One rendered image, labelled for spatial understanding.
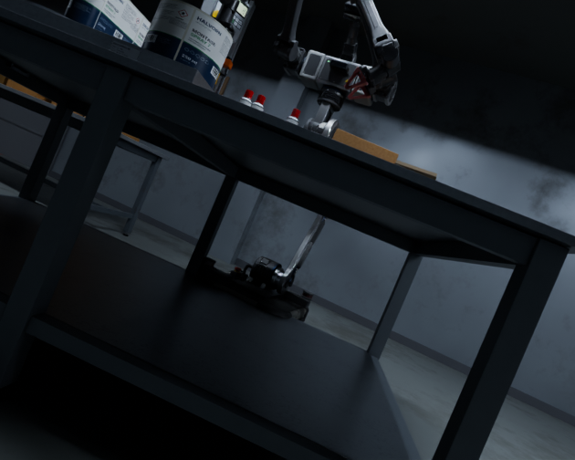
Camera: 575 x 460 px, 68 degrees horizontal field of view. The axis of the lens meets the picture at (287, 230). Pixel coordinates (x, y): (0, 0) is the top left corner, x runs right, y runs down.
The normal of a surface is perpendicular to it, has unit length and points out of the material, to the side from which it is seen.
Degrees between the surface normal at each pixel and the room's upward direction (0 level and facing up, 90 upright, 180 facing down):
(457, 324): 90
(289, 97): 90
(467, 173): 90
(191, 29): 90
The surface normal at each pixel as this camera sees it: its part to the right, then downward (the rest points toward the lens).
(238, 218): -0.28, -0.11
